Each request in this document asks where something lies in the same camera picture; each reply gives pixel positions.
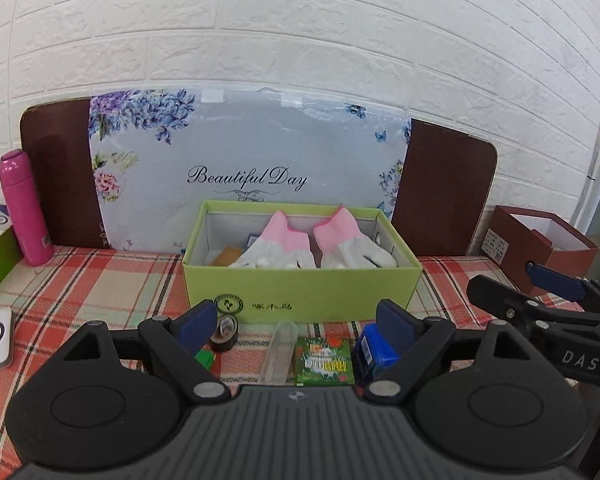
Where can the plain green small box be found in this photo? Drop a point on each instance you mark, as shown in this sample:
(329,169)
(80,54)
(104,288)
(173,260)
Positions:
(205,357)

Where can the plaid bed sheet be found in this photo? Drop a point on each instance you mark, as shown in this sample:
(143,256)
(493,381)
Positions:
(51,302)

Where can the brown cardboard box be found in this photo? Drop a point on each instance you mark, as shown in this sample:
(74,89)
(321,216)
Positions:
(516,236)

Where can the tan carton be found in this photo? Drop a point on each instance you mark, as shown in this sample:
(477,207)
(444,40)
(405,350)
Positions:
(226,257)

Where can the white pink glove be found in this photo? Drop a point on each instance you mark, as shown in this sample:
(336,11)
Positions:
(344,246)
(278,247)

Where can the pink thermos bottle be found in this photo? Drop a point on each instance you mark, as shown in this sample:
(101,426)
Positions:
(24,209)

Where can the floral Beautiful Day pillow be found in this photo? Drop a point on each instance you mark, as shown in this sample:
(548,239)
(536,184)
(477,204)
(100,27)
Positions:
(158,154)

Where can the green floral printed box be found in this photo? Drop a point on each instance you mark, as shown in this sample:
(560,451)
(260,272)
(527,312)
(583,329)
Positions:
(323,362)

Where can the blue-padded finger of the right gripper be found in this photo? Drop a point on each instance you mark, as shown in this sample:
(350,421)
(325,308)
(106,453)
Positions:
(522,310)

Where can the clear plastic case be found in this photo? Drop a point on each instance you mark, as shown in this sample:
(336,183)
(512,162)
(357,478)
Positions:
(277,362)

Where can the blue gum container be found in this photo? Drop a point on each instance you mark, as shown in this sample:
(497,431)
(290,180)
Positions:
(371,355)

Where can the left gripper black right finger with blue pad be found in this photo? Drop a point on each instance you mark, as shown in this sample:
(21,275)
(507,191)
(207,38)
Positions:
(420,346)

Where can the black tape roll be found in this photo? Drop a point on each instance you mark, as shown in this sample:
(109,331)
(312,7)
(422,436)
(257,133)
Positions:
(226,333)

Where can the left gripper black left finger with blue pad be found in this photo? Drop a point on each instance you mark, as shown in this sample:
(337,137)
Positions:
(173,344)

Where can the light green cardboard box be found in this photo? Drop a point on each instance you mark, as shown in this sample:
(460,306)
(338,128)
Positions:
(301,296)

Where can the blue white packet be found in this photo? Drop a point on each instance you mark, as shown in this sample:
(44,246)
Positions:
(251,239)

